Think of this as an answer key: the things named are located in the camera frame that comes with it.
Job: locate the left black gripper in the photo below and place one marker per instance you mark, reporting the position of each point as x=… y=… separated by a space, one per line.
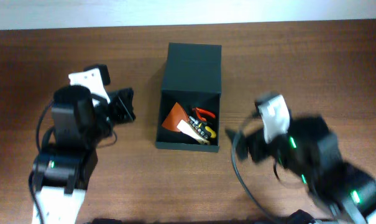
x=124 y=98

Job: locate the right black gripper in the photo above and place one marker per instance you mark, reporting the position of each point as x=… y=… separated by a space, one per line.
x=255 y=139

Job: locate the yellow black stubby screwdriver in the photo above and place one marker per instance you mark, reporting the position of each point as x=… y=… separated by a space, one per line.
x=210 y=130

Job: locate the orange socket bit rail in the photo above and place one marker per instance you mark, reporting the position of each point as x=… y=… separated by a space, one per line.
x=193 y=122

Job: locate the red handled cutting pliers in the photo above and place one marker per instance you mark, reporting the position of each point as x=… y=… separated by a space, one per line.
x=203 y=114

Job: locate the orange scraper wooden handle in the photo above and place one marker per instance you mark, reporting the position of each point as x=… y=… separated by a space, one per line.
x=178 y=121

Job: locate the black cardboard box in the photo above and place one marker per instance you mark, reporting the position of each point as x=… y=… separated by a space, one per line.
x=192 y=78

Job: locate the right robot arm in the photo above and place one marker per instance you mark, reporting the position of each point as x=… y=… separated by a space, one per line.
x=310 y=150

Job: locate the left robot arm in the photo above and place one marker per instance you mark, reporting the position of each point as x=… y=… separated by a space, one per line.
x=67 y=152

